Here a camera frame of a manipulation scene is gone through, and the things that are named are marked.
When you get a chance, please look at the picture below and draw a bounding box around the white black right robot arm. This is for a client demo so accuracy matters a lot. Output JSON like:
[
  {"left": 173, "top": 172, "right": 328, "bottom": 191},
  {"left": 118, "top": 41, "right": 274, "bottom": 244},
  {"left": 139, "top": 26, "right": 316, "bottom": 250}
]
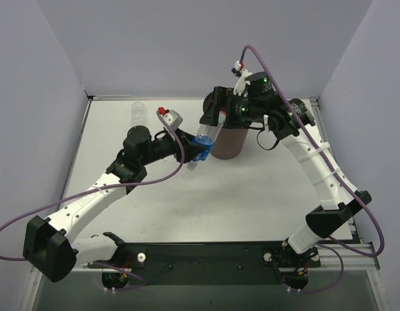
[{"left": 200, "top": 72, "right": 372, "bottom": 255}]

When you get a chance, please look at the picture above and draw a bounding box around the clear bottle blue label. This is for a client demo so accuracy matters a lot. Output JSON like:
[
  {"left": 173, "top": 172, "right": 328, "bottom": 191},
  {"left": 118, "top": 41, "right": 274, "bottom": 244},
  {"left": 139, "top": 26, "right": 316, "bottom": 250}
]
[{"left": 186, "top": 111, "right": 226, "bottom": 170}]

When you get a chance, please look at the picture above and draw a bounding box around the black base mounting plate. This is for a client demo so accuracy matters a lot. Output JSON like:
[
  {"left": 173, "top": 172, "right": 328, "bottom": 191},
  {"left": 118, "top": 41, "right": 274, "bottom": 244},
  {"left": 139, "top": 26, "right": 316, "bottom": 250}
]
[{"left": 89, "top": 241, "right": 320, "bottom": 287}]

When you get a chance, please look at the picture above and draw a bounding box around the aluminium front rail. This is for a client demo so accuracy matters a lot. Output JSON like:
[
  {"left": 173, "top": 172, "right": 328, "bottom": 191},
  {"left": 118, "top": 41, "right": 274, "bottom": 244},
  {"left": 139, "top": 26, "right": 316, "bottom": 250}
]
[{"left": 30, "top": 242, "right": 381, "bottom": 273}]

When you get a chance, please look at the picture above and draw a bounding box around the aluminium table edge rail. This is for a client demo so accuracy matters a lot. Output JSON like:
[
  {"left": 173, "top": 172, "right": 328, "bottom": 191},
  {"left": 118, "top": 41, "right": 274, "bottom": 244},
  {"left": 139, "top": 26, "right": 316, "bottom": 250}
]
[{"left": 71, "top": 95, "right": 132, "bottom": 167}]

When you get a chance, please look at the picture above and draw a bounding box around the clear unlabelled plastic bottle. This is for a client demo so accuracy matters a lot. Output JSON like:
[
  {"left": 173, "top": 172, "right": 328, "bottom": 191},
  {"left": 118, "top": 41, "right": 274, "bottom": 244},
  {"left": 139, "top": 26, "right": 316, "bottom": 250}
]
[{"left": 131, "top": 101, "right": 148, "bottom": 127}]

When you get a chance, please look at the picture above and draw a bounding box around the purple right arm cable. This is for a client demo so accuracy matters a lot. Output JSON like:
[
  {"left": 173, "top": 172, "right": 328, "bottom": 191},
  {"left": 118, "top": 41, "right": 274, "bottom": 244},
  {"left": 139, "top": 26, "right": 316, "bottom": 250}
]
[{"left": 240, "top": 44, "right": 385, "bottom": 295}]

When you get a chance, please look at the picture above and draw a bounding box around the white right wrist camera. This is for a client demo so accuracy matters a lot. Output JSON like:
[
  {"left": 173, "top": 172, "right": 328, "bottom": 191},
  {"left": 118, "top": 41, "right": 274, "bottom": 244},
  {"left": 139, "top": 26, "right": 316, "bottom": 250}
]
[{"left": 232, "top": 61, "right": 252, "bottom": 96}]

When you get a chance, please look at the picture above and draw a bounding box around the brown plastic bin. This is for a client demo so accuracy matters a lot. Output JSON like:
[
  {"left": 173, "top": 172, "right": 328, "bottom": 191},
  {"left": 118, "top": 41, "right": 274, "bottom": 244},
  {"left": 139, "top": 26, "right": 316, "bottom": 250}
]
[{"left": 202, "top": 90, "right": 250, "bottom": 161}]

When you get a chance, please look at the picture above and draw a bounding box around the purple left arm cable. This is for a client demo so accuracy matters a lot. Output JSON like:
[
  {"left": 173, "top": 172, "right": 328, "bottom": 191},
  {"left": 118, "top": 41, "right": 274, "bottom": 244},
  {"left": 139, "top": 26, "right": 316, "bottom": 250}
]
[{"left": 0, "top": 108, "right": 184, "bottom": 291}]

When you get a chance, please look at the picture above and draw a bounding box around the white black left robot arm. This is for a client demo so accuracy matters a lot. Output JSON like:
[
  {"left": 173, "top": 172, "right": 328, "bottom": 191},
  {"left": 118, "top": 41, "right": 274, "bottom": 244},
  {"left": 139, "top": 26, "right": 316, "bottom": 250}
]
[{"left": 23, "top": 126, "right": 208, "bottom": 282}]

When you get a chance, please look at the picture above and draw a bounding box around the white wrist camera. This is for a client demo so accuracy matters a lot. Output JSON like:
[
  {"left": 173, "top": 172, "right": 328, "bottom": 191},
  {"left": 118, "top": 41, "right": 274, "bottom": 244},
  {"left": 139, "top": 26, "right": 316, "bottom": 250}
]
[
  {"left": 157, "top": 107, "right": 183, "bottom": 130},
  {"left": 232, "top": 61, "right": 252, "bottom": 96}
]

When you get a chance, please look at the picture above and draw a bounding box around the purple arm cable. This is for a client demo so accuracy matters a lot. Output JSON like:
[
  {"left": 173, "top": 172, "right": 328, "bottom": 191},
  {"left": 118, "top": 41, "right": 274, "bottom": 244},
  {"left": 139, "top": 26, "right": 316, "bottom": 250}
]
[
  {"left": 240, "top": 44, "right": 385, "bottom": 295},
  {"left": 0, "top": 108, "right": 184, "bottom": 291}
]

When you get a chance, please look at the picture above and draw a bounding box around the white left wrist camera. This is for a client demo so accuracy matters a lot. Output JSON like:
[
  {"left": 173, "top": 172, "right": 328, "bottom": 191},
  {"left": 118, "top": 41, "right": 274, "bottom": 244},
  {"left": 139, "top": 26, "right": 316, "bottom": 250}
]
[{"left": 157, "top": 107, "right": 183, "bottom": 130}]

